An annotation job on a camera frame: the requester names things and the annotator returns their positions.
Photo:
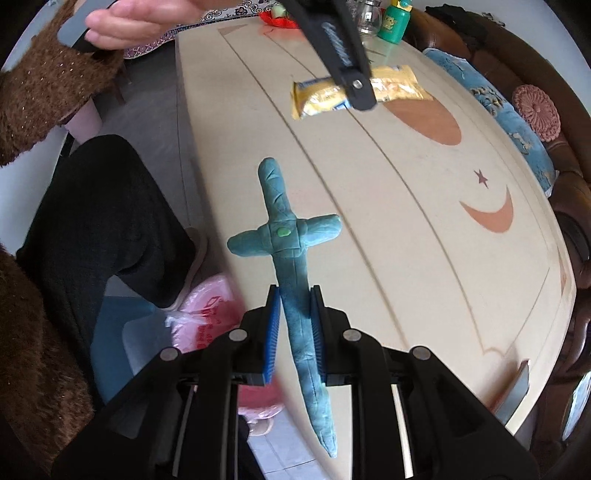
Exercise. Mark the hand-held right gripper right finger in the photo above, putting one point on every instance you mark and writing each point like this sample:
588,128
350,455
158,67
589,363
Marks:
317,341

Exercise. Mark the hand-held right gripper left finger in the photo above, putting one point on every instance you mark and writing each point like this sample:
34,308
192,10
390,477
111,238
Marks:
272,341

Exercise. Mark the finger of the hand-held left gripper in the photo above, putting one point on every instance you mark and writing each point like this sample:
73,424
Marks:
344,50

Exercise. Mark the yellow snack packet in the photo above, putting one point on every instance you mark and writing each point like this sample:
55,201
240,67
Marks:
397,85

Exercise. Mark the trash bin with pink bag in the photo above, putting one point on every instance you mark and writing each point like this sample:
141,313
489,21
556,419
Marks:
207,318

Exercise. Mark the teal plush sword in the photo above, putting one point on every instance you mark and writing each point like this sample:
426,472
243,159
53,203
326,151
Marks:
281,230

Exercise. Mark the person's left forearm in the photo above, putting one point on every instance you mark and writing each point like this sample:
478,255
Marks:
41,97

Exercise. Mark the person's left hand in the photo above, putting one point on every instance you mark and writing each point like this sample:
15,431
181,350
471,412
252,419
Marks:
138,23

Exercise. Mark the glass jar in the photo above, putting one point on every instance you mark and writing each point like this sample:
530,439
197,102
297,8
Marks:
369,16

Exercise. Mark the green bottle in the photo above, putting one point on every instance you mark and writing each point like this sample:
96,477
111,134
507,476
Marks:
392,23

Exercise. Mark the red tray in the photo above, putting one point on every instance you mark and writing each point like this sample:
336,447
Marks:
277,21

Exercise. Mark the dark cloth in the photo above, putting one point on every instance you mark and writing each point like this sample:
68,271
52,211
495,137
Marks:
455,21

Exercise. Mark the beige slipper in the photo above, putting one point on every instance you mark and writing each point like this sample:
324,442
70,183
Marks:
199,251

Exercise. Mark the light blue plastic stool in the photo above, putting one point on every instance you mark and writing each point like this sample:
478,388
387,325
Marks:
124,341

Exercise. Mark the brown leather sofa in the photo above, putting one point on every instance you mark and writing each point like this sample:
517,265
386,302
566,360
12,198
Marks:
575,323
503,50

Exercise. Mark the blue sofa mat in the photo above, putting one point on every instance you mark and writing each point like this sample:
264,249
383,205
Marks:
498,110

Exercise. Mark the person's leg black trousers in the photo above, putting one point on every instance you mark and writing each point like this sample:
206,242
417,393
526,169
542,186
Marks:
101,221

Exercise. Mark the pink round cushion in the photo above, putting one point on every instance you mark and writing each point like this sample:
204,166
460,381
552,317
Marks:
536,113

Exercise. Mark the person's brown fuzzy coat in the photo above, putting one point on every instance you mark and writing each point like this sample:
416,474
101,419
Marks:
32,360

